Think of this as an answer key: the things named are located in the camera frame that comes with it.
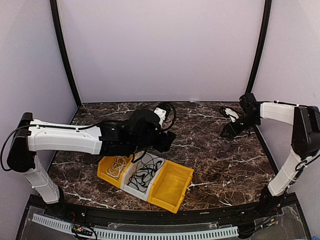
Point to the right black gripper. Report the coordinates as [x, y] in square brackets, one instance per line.
[234, 131]

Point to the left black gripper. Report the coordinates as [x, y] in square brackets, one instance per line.
[166, 141]

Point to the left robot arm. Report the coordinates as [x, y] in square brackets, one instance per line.
[108, 138]

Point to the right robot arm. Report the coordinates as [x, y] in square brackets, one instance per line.
[303, 122]

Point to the white translucent plastic bin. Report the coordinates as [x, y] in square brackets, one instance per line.
[141, 175]

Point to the right yellow plastic bin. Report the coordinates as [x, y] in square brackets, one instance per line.
[169, 188]

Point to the yellow plastic bin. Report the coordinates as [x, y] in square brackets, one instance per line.
[113, 169]
[169, 188]

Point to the left yellow plastic bin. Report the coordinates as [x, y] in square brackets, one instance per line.
[113, 169]

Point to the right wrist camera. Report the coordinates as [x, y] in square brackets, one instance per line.
[230, 113]

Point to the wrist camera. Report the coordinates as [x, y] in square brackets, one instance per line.
[230, 113]
[163, 110]

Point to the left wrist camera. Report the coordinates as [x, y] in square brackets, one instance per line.
[163, 110]

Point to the white slotted cable duct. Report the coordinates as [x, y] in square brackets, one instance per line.
[129, 233]

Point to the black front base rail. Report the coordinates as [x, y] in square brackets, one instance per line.
[286, 222]

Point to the right black frame post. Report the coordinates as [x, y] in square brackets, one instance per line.
[260, 45]

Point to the black frame post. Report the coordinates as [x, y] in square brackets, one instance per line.
[63, 51]
[260, 45]

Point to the left black frame post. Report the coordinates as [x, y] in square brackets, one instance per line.
[63, 51]

